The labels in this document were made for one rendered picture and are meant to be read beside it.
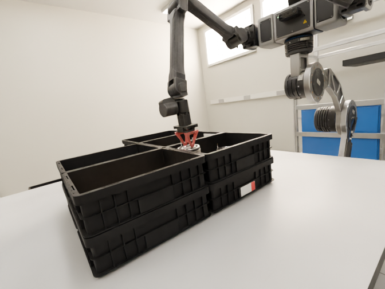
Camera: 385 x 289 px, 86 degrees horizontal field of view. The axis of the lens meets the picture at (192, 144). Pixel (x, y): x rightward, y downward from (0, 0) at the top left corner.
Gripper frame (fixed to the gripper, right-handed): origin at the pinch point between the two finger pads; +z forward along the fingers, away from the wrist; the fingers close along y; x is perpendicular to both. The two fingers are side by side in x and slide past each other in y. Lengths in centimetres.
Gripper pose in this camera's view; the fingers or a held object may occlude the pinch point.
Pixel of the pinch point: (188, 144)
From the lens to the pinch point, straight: 91.8
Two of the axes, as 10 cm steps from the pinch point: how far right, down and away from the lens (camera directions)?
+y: 6.2, 0.8, -7.8
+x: 7.7, -2.7, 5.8
